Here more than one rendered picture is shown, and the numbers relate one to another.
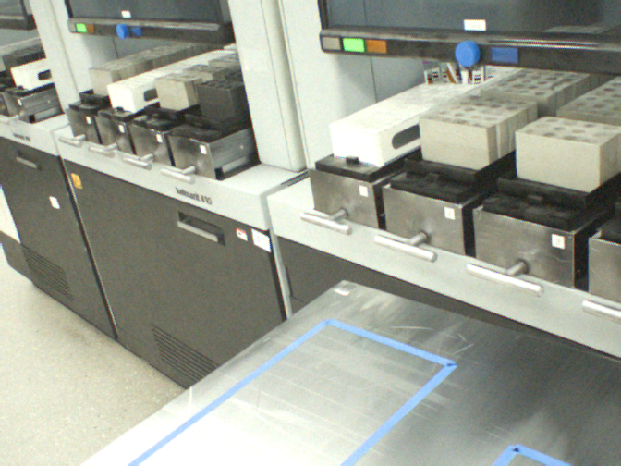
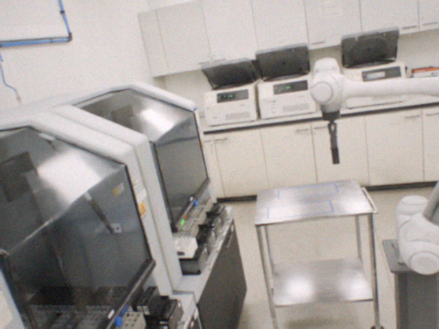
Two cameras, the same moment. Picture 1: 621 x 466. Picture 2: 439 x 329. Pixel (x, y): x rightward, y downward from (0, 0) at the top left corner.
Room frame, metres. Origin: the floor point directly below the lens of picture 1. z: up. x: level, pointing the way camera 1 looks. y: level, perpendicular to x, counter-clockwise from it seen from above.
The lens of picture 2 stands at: (1.85, 1.37, 1.76)
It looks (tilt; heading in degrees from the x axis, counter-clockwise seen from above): 17 degrees down; 234
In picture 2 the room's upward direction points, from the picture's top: 11 degrees counter-clockwise
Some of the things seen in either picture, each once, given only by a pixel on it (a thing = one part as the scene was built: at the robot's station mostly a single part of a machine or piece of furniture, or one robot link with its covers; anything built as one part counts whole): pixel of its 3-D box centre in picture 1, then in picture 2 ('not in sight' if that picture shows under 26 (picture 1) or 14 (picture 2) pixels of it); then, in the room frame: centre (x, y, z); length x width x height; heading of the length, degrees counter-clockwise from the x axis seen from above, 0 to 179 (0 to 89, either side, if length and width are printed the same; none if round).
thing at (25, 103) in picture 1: (119, 71); not in sight; (2.22, 0.45, 0.78); 0.73 x 0.14 x 0.09; 127
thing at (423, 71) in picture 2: not in sight; (425, 70); (-2.18, -0.40, 1.10); 0.24 x 0.13 x 0.10; 126
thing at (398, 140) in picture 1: (420, 117); (165, 249); (1.13, -0.21, 0.83); 0.30 x 0.10 x 0.06; 127
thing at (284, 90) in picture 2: not in sight; (285, 79); (-1.22, -1.42, 1.24); 0.62 x 0.56 x 0.69; 38
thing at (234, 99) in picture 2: not in sight; (232, 89); (-0.86, -1.88, 1.22); 0.62 x 0.56 x 0.64; 35
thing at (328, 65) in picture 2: not in sight; (326, 78); (0.55, 0.41, 1.54); 0.13 x 0.11 x 0.16; 31
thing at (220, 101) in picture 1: (219, 101); (151, 301); (1.39, 0.12, 0.85); 0.12 x 0.02 x 0.06; 37
